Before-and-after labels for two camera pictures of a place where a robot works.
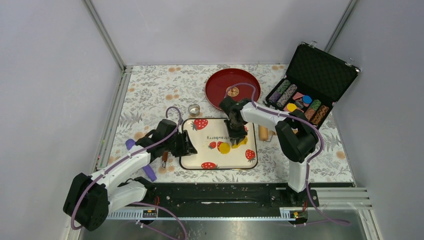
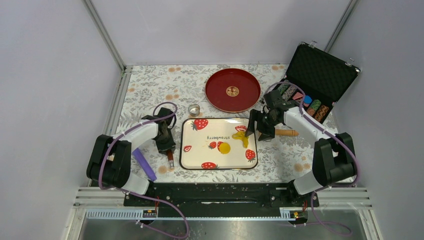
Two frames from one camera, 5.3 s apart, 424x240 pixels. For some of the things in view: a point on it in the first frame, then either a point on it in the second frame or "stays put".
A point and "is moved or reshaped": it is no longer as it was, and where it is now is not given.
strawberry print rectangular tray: x=210 y=138 stays put
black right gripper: x=233 y=135 to x=267 y=133
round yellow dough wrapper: x=224 y=148 stays put
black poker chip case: x=314 y=80 stays put
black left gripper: x=186 y=148 to x=163 y=148
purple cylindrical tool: x=148 y=168 stays put
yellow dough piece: x=244 y=142 is moved or reshaped
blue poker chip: x=307 y=99 stays put
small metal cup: x=194 y=110 stays put
